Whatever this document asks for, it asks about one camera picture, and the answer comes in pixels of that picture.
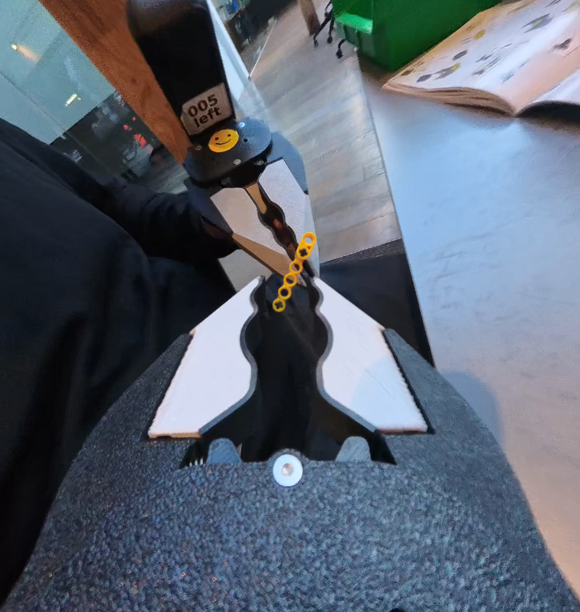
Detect open instruction booklet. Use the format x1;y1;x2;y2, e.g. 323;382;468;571
383;0;580;117

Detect person's black clothing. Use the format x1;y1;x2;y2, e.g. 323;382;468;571
0;110;434;612

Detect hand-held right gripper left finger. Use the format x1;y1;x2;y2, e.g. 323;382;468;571
147;276;276;450

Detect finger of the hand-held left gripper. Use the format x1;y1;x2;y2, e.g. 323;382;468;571
252;158;312;278
187;185;300;278

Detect yellow perforated brick beam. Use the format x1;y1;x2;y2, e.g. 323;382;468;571
271;233;317;313

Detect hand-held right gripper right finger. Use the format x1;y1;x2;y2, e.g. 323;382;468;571
305;276;430;441

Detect green plastic bin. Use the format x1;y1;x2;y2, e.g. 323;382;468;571
333;0;501;69

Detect person's left forearm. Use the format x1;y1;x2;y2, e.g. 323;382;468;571
75;163;238;288

